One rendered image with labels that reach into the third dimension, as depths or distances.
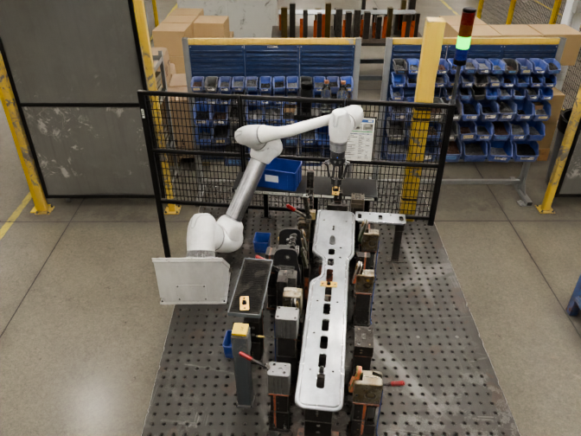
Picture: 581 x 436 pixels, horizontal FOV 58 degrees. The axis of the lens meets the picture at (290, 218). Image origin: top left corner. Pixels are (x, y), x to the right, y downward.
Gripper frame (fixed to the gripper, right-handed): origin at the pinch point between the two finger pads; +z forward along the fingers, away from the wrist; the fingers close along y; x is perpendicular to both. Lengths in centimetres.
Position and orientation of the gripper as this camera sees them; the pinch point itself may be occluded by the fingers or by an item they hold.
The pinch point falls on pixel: (335, 184)
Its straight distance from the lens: 281.0
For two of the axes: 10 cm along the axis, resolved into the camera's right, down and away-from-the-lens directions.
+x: -1.1, 5.6, -8.2
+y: -9.9, -0.6, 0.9
